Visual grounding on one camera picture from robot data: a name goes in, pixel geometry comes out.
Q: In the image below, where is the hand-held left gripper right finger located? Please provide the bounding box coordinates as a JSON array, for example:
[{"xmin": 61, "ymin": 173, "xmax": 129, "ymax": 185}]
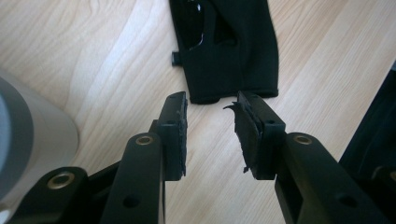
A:
[{"xmin": 222, "ymin": 90, "xmax": 287, "ymax": 181}]

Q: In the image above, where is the black glove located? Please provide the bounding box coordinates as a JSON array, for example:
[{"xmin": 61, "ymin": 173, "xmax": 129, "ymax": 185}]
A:
[{"xmin": 168, "ymin": 0, "xmax": 280, "ymax": 105}]

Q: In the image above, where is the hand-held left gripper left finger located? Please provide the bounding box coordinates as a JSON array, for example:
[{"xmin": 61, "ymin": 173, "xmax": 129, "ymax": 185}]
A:
[{"xmin": 148, "ymin": 91, "xmax": 189, "ymax": 182}]

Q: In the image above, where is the grey plastic bin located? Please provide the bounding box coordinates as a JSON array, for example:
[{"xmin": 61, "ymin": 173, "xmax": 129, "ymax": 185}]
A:
[{"xmin": 0, "ymin": 69, "xmax": 79, "ymax": 224}]

